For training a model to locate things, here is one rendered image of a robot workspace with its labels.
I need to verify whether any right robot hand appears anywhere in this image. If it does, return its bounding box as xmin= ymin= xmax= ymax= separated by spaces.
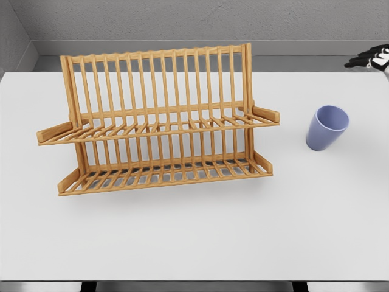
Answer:
xmin=343 ymin=44 xmax=389 ymax=81

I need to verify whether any lavender blue cup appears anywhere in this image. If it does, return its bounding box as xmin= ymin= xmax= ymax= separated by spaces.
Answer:
xmin=305 ymin=105 xmax=350 ymax=151

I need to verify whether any wooden two-tier dish rack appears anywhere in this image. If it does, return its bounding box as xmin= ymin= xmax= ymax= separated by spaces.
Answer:
xmin=36 ymin=42 xmax=280 ymax=197

